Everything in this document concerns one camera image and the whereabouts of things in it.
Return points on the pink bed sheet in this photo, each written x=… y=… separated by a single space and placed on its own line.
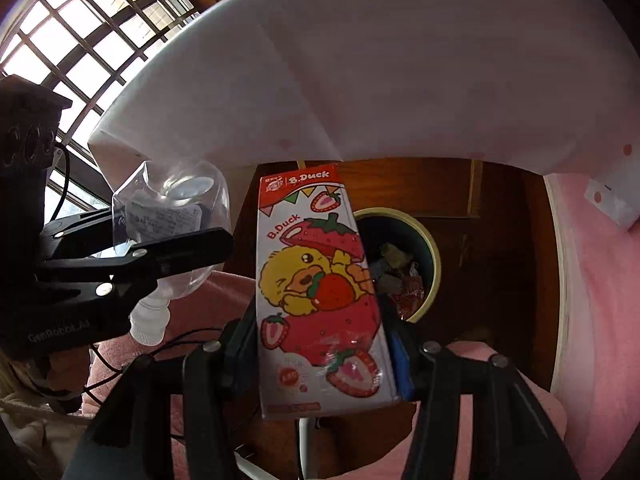
x=605 y=335

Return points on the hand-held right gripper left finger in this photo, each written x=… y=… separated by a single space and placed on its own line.
x=245 y=350

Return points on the strawberry print drink carton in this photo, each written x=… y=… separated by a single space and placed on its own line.
x=320 y=280

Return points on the red foil packet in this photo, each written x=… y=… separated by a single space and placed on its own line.
x=410 y=292

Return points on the barred window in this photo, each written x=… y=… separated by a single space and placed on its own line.
x=75 y=15

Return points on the monster print tablecloth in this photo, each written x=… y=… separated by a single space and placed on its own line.
x=375 y=60

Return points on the clear plastic bottle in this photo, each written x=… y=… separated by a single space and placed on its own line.
x=175 y=210

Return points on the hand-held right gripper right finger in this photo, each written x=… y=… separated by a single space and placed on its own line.
x=400 y=360

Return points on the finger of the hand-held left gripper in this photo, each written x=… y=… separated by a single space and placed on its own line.
x=75 y=227
x=190 y=250

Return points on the dark waste bin yellow rim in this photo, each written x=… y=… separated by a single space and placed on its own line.
x=432 y=260

